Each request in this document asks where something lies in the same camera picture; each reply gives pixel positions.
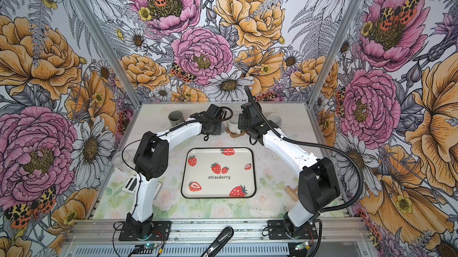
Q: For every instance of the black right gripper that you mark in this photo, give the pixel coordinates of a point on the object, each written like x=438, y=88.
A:
x=241, y=121

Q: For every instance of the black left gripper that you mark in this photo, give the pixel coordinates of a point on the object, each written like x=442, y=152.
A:
x=217, y=131

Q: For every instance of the light blue mug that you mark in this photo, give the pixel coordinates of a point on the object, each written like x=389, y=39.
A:
x=275, y=118

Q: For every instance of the grey metal mug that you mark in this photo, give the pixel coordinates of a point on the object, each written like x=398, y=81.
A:
x=176, y=119

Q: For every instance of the cork paw print coaster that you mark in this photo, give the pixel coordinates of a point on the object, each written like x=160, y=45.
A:
x=233, y=135

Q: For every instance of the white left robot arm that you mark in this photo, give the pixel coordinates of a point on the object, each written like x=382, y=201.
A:
x=152, y=158

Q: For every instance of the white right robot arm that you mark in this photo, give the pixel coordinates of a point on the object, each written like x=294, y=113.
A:
x=317, y=180

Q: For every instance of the white strawberry print tray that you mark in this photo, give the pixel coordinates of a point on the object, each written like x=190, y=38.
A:
x=219, y=173

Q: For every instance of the wooden stick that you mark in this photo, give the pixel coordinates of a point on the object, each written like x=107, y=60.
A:
x=292, y=193

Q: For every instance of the white scientific calculator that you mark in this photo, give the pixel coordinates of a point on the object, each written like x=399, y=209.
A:
x=131, y=186

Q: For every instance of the black handheld device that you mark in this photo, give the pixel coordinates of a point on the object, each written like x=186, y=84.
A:
x=221, y=240

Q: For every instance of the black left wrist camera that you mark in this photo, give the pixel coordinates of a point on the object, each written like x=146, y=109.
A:
x=214, y=112

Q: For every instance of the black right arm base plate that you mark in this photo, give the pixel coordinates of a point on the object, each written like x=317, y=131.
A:
x=276, y=230

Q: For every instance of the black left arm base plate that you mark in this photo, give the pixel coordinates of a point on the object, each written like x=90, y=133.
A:
x=147, y=231

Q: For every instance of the aluminium front rail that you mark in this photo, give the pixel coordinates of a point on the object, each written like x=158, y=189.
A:
x=182, y=231

